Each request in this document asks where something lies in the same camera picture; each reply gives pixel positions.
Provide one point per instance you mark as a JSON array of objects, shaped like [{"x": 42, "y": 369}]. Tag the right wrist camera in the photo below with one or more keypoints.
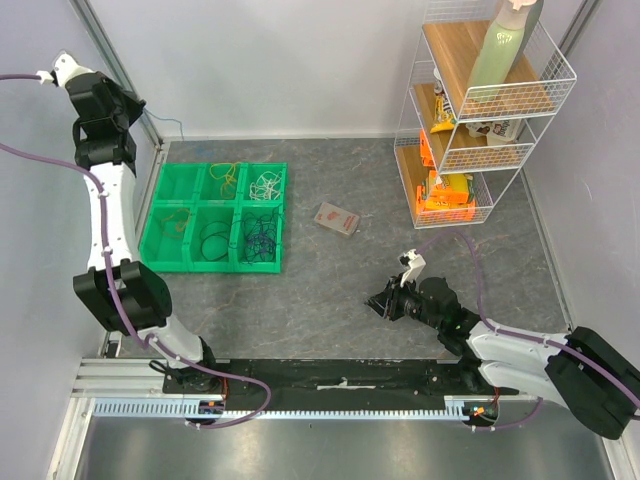
[{"x": 413, "y": 263}]

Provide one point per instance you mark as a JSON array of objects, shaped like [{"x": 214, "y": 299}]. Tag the green compartment tray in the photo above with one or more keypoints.
[{"x": 217, "y": 218}]

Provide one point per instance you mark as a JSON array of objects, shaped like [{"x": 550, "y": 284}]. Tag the yellow snack pack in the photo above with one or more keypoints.
[{"x": 454, "y": 188}]

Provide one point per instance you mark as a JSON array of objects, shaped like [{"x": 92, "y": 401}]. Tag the white snack package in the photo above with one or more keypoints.
[{"x": 496, "y": 133}]

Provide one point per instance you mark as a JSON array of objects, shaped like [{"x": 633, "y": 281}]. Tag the green spray bottle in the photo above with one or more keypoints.
[{"x": 503, "y": 46}]

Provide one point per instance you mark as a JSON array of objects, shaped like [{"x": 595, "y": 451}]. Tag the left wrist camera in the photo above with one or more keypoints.
[{"x": 65, "y": 68}]

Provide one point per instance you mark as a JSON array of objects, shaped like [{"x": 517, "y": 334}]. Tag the yellow snack bag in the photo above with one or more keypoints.
[{"x": 444, "y": 118}]

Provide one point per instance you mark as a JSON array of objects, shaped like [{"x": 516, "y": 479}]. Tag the white wire shelf rack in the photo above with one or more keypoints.
[{"x": 459, "y": 147}]

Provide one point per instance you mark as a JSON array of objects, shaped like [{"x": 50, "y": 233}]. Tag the grey slotted cable duct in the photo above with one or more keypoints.
[{"x": 197, "y": 410}]

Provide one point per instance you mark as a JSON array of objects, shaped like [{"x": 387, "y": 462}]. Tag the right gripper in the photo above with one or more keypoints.
[{"x": 392, "y": 300}]

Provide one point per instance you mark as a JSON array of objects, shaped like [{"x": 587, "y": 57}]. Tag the small grey red box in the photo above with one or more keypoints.
[{"x": 337, "y": 219}]

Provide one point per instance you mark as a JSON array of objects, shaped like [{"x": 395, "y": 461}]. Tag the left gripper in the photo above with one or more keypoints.
[{"x": 135, "y": 107}]

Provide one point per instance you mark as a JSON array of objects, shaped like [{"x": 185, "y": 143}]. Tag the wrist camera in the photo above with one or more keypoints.
[
  {"x": 413, "y": 263},
  {"x": 65, "y": 68}
]

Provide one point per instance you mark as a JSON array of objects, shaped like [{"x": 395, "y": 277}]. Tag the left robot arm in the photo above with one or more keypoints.
[{"x": 118, "y": 289}]

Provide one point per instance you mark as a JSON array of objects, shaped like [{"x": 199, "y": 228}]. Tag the orange snack box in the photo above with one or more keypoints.
[{"x": 428, "y": 204}]

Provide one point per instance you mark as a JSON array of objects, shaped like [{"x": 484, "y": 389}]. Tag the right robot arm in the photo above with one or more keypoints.
[{"x": 579, "y": 370}]

